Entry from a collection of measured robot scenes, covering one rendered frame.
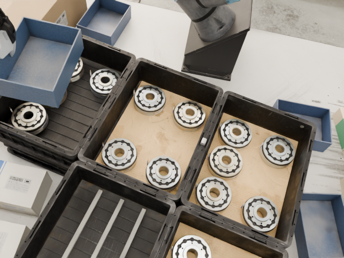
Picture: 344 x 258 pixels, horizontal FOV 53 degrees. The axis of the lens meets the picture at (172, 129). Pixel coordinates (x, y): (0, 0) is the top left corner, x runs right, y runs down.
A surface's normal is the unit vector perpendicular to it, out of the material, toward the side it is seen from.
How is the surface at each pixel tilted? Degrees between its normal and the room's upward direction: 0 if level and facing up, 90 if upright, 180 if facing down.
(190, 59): 90
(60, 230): 0
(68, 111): 0
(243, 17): 44
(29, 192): 0
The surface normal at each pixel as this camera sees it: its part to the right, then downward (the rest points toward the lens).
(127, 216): 0.09, -0.49
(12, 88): -0.18, 0.85
